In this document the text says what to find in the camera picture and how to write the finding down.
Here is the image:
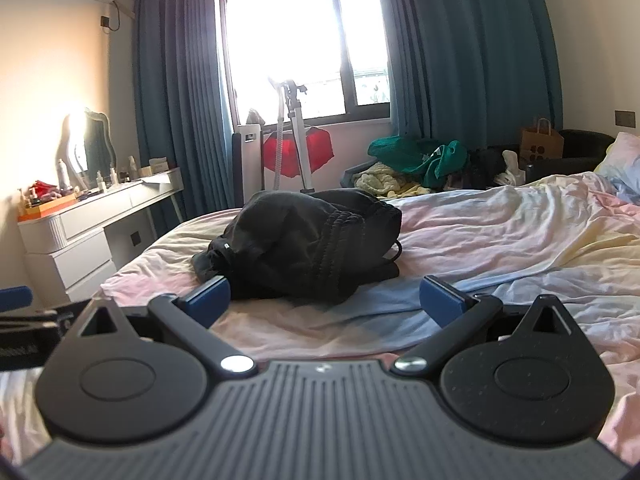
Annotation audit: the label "white cloth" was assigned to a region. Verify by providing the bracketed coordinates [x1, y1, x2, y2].
[495, 150, 526, 186]

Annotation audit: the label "white air purifier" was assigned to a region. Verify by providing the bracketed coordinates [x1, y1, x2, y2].
[232, 122, 263, 208]

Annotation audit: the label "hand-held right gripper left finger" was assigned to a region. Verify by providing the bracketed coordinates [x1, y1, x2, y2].
[80, 276, 258, 378]

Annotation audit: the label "pastel bed sheet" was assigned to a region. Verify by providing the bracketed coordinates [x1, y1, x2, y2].
[0, 172, 640, 466]

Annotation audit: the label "ornate vanity mirror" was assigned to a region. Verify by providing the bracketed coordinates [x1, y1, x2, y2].
[55, 108, 117, 186]

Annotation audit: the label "garment steamer stand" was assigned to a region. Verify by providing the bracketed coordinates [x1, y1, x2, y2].
[267, 77, 318, 193]

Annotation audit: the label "orange tray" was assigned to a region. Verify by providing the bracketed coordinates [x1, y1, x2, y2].
[17, 192, 78, 222]

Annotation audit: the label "blue curtain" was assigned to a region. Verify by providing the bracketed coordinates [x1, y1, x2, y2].
[132, 0, 241, 241]
[370, 0, 563, 181]

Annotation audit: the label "window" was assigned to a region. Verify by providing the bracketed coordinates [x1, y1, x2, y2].
[212, 0, 393, 123]

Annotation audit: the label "pale yellow cloth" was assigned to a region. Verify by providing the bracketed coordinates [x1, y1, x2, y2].
[352, 162, 431, 198]

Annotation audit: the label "dark clothing pile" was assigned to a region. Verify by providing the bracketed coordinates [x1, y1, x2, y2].
[450, 150, 506, 191]

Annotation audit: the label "pastel pillow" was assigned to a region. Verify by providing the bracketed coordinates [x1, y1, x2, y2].
[597, 132, 640, 206]

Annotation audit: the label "tissue box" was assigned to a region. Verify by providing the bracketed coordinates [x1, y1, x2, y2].
[140, 156, 173, 178]

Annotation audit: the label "brown paper bag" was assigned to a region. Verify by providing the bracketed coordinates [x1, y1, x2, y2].
[520, 117, 565, 163]

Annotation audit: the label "black armchair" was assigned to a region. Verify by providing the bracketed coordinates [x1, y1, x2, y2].
[487, 130, 617, 183]

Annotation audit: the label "white dressing table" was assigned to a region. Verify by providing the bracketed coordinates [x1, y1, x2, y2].
[17, 167, 183, 303]

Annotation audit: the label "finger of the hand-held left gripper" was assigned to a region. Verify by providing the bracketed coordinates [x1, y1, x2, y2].
[0, 285, 34, 312]

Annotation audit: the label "black pants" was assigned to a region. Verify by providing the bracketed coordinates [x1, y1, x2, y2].
[191, 189, 403, 305]

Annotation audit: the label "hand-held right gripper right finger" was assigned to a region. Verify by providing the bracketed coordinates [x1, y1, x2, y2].
[392, 275, 576, 376]

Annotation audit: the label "green garment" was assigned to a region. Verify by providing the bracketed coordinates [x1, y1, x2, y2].
[368, 136, 471, 190]

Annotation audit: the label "red garment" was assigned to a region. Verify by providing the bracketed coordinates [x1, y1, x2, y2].
[263, 126, 335, 178]

